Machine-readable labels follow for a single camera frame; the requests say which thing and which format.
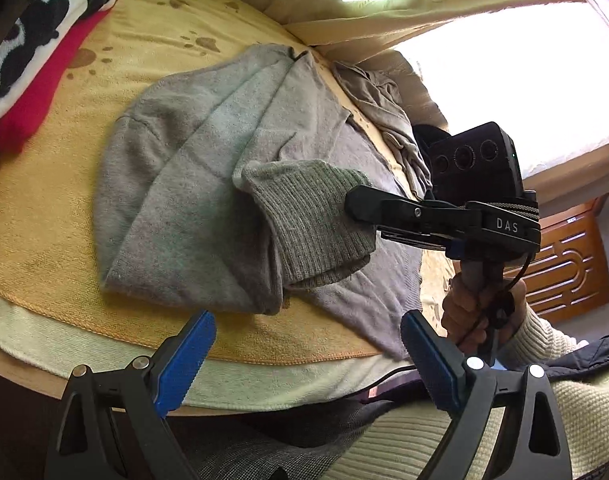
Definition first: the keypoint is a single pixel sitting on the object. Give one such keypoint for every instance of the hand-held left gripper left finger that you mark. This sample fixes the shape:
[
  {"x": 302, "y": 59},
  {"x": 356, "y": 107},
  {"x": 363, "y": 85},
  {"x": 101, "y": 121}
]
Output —
[{"x": 184, "y": 360}]

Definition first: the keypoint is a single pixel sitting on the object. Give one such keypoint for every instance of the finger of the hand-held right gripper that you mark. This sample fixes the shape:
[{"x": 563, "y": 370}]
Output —
[
  {"x": 414, "y": 240},
  {"x": 384, "y": 207}
]

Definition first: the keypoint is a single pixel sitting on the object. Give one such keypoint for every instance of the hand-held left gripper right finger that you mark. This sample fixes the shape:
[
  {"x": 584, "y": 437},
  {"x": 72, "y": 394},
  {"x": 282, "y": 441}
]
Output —
[{"x": 432, "y": 365}]

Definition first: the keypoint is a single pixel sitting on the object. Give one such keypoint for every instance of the taupe knit sweater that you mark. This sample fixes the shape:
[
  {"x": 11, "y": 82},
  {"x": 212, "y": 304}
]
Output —
[{"x": 184, "y": 185}]

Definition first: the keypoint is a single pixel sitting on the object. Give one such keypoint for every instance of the person's right hand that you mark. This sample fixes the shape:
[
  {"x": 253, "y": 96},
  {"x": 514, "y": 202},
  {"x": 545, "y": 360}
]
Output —
[{"x": 457, "y": 315}]

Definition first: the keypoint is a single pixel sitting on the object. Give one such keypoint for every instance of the black garment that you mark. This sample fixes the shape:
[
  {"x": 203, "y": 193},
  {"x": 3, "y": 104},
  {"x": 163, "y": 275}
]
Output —
[{"x": 429, "y": 135}]

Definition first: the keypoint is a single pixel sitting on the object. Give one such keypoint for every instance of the sheer white curtain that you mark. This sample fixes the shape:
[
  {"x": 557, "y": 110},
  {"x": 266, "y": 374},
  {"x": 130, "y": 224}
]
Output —
[{"x": 509, "y": 85}]

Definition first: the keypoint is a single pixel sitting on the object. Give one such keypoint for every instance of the cream bed sheet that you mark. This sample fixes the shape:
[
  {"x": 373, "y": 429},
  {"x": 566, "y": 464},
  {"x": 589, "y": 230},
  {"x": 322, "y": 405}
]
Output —
[{"x": 84, "y": 355}]

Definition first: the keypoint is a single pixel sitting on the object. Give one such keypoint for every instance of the grey-brown crumpled cardigan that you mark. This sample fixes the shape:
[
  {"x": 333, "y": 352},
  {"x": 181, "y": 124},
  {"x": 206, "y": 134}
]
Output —
[{"x": 379, "y": 105}]

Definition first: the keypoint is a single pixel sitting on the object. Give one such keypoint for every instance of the brown wooden panel door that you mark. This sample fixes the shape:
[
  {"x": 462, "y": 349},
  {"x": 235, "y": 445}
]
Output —
[{"x": 569, "y": 280}]

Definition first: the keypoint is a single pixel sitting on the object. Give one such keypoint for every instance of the person's torso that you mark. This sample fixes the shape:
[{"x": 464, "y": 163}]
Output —
[{"x": 584, "y": 410}]

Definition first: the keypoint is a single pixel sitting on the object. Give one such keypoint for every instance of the yellow paw print blanket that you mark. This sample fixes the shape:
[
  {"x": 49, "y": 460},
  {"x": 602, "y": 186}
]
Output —
[{"x": 59, "y": 240}]

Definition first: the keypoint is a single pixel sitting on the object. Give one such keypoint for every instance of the white black spotted blanket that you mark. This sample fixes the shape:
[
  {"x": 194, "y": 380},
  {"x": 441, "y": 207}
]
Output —
[{"x": 44, "y": 25}]

